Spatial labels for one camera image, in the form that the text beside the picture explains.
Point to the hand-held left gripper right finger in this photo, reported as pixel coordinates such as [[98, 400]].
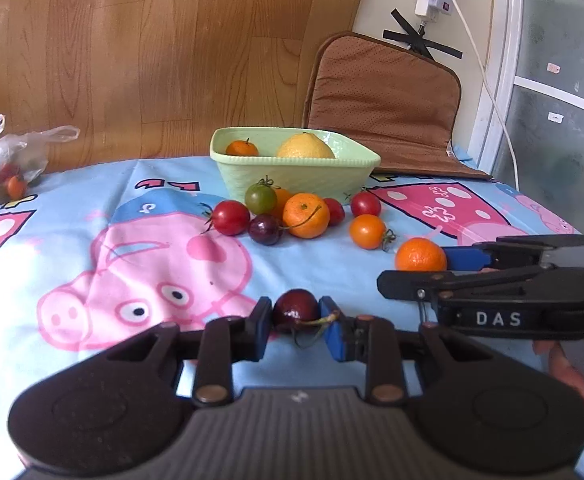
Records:
[[333, 336]]

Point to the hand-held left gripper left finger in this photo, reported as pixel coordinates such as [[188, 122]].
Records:
[[261, 331]]

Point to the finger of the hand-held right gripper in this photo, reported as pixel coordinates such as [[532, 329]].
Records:
[[407, 283], [464, 259]]

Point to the dark purple cherry tomato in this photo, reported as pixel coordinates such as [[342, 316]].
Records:
[[264, 229], [296, 310]]

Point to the orange cherry tomato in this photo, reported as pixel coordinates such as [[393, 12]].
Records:
[[282, 196], [368, 231]]

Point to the large red cherry tomato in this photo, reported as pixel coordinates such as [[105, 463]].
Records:
[[229, 217]]

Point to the large orange mandarin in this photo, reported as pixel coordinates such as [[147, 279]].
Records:
[[306, 215]]

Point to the green cherry tomato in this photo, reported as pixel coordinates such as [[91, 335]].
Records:
[[260, 197]]

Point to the light green ribbed bowl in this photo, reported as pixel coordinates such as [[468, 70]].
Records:
[[252, 175]]

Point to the person's right hand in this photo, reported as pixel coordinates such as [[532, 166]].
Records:
[[567, 375]]

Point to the yellow lemon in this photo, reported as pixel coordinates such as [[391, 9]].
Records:
[[306, 147]]

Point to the brown seat cushion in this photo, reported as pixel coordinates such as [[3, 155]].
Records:
[[387, 100]]

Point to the small orange mandarin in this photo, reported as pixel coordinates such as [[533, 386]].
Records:
[[242, 148]]

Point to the white framed glass door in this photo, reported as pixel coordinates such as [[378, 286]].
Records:
[[562, 85]]

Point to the black tape cross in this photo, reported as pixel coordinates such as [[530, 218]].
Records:
[[417, 40]]

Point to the printed cartoon pig blanket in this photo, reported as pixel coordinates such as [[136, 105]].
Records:
[[72, 210]]

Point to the wood-grain vinyl sheet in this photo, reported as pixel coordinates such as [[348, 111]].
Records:
[[122, 60]]

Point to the clear plastic bag of tomatoes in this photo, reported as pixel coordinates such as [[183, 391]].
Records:
[[2, 160]]

